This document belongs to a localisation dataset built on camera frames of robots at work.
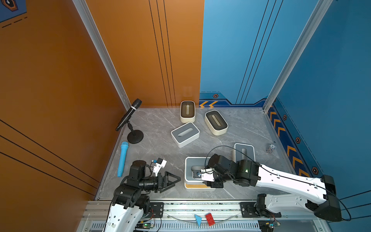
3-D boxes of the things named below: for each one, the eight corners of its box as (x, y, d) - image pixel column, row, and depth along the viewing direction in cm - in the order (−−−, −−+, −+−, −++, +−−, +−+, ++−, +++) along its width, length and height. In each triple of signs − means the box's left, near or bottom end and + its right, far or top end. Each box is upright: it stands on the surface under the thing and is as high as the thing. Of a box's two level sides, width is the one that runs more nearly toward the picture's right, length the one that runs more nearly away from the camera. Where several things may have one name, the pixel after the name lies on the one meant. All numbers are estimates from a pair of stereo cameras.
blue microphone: (116, 177, 87) (113, 174, 83) (124, 144, 101) (122, 141, 98) (121, 176, 87) (118, 174, 83) (129, 144, 101) (127, 141, 98)
